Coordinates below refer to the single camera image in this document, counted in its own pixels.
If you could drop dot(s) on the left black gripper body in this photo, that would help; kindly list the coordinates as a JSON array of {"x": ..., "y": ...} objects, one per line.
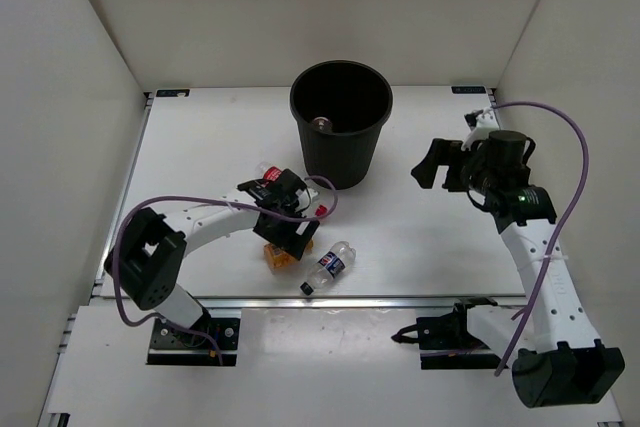
[{"x": 283, "y": 234}]

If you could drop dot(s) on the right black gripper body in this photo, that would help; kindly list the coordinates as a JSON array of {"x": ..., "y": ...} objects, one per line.
[{"x": 480, "y": 175}]

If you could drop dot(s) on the orange juice bottle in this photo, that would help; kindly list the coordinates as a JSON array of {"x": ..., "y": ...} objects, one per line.
[{"x": 277, "y": 259}]

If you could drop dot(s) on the red label clear bottle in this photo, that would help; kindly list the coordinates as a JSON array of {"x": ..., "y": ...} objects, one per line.
[{"x": 280, "y": 182}]

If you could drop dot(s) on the blue label clear bottle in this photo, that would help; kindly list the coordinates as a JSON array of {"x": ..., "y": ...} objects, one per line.
[{"x": 329, "y": 268}]

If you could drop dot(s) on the green label clear bottle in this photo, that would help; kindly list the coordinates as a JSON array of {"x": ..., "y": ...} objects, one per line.
[{"x": 322, "y": 124}]

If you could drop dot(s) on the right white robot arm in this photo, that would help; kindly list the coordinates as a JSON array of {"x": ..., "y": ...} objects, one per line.
[{"x": 553, "y": 352}]

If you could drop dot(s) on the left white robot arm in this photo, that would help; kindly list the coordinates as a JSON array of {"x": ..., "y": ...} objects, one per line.
[{"x": 159, "y": 233}]

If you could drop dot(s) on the black plastic waste bin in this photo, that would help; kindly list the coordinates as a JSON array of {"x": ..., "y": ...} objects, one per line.
[{"x": 358, "y": 100}]

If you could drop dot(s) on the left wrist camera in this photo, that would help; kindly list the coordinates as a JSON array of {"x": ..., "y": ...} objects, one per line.
[{"x": 268, "y": 197}]

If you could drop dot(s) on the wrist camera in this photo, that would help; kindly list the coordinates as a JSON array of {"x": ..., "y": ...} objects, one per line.
[
  {"x": 268, "y": 197},
  {"x": 481, "y": 123}
]

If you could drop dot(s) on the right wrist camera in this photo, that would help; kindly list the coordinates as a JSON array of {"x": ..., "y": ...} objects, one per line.
[{"x": 481, "y": 123}]

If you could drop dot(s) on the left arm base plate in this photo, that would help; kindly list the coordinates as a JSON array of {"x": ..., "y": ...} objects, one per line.
[{"x": 168, "y": 347}]

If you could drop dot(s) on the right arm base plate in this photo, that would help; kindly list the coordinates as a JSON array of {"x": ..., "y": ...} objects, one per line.
[{"x": 445, "y": 342}]

